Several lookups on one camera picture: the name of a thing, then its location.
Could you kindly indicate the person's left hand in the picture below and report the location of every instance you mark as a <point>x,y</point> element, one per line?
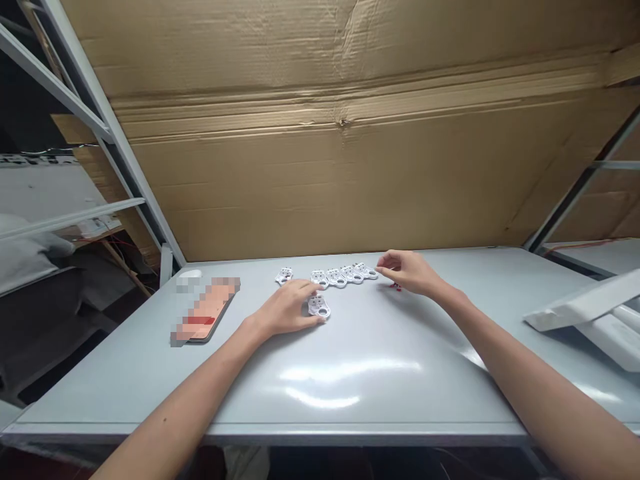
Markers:
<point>285,312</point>

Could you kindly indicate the person's right hand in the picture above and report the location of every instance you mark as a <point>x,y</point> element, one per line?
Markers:
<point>417,275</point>

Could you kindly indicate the small red parts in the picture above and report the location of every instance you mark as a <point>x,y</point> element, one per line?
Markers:
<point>395,286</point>

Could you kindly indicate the smartphone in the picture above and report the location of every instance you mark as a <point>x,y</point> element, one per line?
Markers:
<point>207,310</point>

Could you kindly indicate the small white oval object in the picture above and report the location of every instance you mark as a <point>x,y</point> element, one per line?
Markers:
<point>190,273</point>

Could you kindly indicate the person's legs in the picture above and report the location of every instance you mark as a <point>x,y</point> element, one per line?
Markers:
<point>246,462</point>

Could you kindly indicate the large brown cardboard sheet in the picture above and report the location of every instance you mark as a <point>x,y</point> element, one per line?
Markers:
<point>350,125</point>

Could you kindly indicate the white foam block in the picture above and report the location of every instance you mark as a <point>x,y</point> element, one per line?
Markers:
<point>585,302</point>

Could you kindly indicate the grey metal shelf frame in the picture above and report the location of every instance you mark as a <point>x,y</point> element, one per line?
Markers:
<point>95,115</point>

